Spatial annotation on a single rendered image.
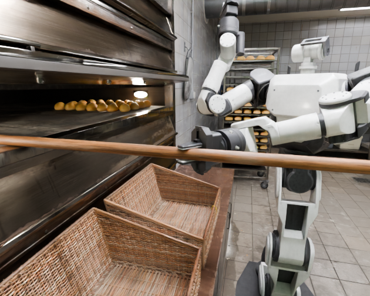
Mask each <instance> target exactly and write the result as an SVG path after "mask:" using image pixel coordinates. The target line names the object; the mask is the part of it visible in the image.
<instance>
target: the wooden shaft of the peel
mask: <svg viewBox="0 0 370 296"><path fill-rule="evenodd" d="M0 144H3V145H11V146H25V147H39V148H47V149H61V150H75V151H83V152H96V153H111V154H125V155H132V156H147V157H161V158H168V159H183V160H197V161H204V162H219V163H232V164H247V165H255V166H268V167H283V168H291V169H304V170H319V171H333V172H340V173H355V174H368V175H370V160H358V159H341V158H332V157H315V156H299V155H290V154H273V153H256V152H239V151H231V150H214V149H198V148H192V149H186V150H181V149H178V148H177V147H171V146H155V145H146V144H130V143H113V142H96V141H87V140H71V139H54V138H45V137H28V136H11V135H2V134H0Z"/></svg>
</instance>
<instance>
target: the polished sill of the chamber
mask: <svg viewBox="0 0 370 296"><path fill-rule="evenodd" d="M171 111H173V107H172V106H164V107H160V108H157V109H152V110H148V111H145V112H140V113H136V114H133V115H128V116H124V117H120V118H117V119H112V120H108V121H105V122H100V123H95V124H92V125H88V126H84V127H79V128H76V129H72V130H67V131H64V132H60V133H55V134H51V135H48V136H44V137H45V138H54V139H71V140H85V139H88V138H91V137H94V136H97V135H100V134H103V133H107V132H110V131H112V130H116V129H119V128H121V127H125V126H128V125H131V124H134V123H137V122H140V121H142V120H146V119H149V118H151V117H155V116H158V115H162V114H164V113H167V112H171ZM52 150H55V149H47V148H39V147H25V146H11V145H8V146H4V147H0V167H4V166H7V165H9V164H12V163H16V162H19V161H21V160H25V159H28V158H30V157H34V156H37V155H39V154H42V153H46V152H49V151H52Z"/></svg>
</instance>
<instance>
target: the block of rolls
mask: <svg viewBox="0 0 370 296"><path fill-rule="evenodd" d="M150 106H151V103H150V102H149V101H148V100H145V101H144V102H142V101H139V100H135V101H134V102H133V101H129V100H125V101H121V100H117V101H115V102H114V101H113V100H107V101H106V102H104V100H102V99H99V100H97V101H95V100H93V99H90V100H88V102H87V101H85V100H80V101H79V102H76V101H71V102H69V103H67V104H64V103H63V102H58V103H56V104H55V107H54V108H55V110H63V109H66V110H87V111H94V110H97V111H100V112H101V111H108V112H115V111H118V109H119V110H120V111H121V112H128V111H130V110H138V109H142V108H145V107H150Z"/></svg>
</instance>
